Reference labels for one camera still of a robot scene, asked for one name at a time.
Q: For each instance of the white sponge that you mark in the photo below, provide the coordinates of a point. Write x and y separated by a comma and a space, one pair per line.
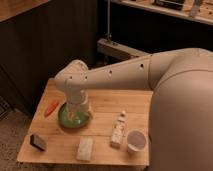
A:
85, 148

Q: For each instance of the wooden table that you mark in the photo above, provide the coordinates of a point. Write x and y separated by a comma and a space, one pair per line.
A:
62, 143

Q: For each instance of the white paper cup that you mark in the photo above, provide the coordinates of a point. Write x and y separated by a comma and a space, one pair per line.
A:
136, 142

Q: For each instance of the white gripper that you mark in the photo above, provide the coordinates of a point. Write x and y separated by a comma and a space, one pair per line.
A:
77, 101

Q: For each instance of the orange carrot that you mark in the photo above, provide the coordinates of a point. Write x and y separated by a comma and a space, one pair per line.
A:
52, 106

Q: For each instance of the upper shelf with items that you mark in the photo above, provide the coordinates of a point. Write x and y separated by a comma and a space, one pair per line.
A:
193, 10

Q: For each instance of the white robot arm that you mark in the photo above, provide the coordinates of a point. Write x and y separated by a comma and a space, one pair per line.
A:
181, 108

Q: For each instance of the white bottle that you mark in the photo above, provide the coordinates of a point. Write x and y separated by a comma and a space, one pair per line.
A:
118, 131

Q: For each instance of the green bowl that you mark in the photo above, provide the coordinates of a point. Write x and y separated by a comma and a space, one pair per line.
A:
80, 119

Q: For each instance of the metal shelf ledge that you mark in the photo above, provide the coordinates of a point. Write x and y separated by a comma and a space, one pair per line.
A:
117, 50

